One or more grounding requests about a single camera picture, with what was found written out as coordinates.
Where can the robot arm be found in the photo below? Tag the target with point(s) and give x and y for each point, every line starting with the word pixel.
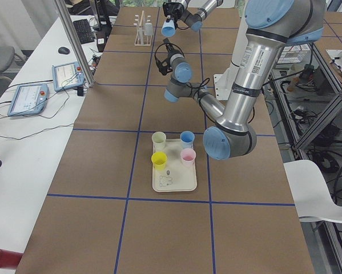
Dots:
pixel 271 25
pixel 195 21

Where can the black keyboard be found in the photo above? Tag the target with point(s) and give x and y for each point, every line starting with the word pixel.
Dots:
pixel 84 31

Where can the grey plastic cup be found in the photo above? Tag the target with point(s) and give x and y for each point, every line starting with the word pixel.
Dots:
pixel 148 29

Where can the pale green plastic cup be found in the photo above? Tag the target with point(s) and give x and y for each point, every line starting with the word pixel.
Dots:
pixel 159 140

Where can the black computer mouse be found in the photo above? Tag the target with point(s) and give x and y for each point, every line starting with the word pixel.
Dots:
pixel 63 50

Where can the aluminium frame post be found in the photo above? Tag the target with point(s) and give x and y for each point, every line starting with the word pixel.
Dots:
pixel 74 40

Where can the pink plastic cup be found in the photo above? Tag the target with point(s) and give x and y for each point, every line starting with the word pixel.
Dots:
pixel 187 156

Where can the red cylinder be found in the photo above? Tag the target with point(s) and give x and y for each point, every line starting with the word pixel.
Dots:
pixel 9 259

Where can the white chair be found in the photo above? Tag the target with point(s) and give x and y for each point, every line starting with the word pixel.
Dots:
pixel 310 193

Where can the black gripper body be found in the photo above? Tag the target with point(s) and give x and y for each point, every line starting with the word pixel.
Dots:
pixel 169 52
pixel 173 8

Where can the blue teach pendant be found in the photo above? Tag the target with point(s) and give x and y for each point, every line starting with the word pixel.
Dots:
pixel 67 76
pixel 29 99

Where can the cream plastic tray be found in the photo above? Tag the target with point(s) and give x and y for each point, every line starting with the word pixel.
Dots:
pixel 176 176

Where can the yellow plastic cup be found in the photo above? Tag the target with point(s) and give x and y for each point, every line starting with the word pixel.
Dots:
pixel 159 160

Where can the white wire cup rack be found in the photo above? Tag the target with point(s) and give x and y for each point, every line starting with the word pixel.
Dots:
pixel 141 39

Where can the light blue plastic cup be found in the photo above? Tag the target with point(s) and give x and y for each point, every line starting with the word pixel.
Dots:
pixel 168 29

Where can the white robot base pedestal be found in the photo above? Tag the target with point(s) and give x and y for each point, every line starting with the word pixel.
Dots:
pixel 223 82

